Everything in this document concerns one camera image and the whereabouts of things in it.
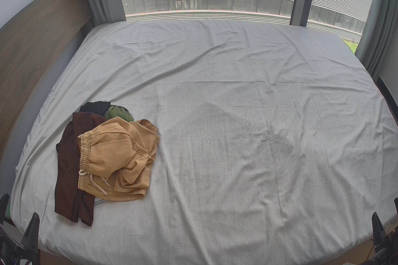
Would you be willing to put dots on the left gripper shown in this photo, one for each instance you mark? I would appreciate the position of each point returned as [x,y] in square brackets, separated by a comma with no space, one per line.
[15,251]

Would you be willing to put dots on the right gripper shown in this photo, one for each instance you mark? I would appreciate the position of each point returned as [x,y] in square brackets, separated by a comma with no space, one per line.
[388,253]

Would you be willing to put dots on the tan shorts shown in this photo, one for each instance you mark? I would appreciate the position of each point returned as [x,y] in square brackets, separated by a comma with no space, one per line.
[124,145]

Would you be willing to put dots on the bed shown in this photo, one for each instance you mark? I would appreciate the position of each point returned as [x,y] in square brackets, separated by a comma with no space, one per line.
[233,133]

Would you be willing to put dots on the brown garment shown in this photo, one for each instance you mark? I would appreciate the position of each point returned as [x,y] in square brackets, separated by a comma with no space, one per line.
[67,170]

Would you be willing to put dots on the pale blue garment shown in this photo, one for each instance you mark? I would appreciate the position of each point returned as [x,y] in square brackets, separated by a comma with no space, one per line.
[99,202]

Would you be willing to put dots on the black garment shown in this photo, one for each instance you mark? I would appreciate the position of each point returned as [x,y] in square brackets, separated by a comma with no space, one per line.
[93,108]

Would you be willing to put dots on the green garment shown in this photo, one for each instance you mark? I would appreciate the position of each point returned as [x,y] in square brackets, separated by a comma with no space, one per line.
[119,113]

